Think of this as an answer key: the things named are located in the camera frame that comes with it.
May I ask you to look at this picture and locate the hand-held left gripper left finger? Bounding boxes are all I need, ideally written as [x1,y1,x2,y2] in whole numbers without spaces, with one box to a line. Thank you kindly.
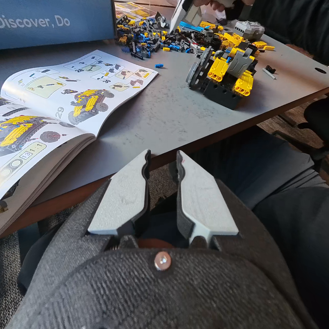
[88,149,151,237]

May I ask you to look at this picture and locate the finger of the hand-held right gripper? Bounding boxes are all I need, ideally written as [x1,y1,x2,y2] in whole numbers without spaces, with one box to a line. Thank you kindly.
[169,0,188,33]

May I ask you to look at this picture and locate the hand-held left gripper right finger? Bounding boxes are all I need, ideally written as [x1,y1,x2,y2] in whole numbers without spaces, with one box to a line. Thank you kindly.
[176,150,239,247]

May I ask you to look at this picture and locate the pile of brick parts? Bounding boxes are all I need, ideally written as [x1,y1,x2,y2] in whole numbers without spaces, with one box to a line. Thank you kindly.
[115,13,276,60]

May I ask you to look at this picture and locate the yellow black brick vehicle model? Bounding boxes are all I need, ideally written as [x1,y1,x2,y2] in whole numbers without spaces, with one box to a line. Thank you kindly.
[186,45,257,110]

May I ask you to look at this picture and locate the instruction booklet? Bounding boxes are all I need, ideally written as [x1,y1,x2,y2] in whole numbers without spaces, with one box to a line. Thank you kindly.
[0,49,159,235]

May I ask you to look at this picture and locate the person's right forearm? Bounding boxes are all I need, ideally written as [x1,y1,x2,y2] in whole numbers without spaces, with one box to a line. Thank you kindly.
[226,0,329,66]

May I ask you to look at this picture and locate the grey desk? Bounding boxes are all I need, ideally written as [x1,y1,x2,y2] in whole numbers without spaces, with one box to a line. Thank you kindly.
[0,0,329,238]

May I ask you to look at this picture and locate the person's right hand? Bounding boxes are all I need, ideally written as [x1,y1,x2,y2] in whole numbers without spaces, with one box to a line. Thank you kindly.
[193,0,255,12]

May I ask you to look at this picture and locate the yellow printed sheet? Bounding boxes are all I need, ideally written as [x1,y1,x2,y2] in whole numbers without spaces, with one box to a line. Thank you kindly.
[114,2,156,19]

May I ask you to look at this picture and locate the blue cardboard box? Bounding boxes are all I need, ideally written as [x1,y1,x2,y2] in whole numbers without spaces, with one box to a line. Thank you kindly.
[0,0,118,51]

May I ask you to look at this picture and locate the black chair base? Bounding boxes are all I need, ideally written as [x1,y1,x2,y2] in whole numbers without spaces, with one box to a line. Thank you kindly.
[272,95,329,171]

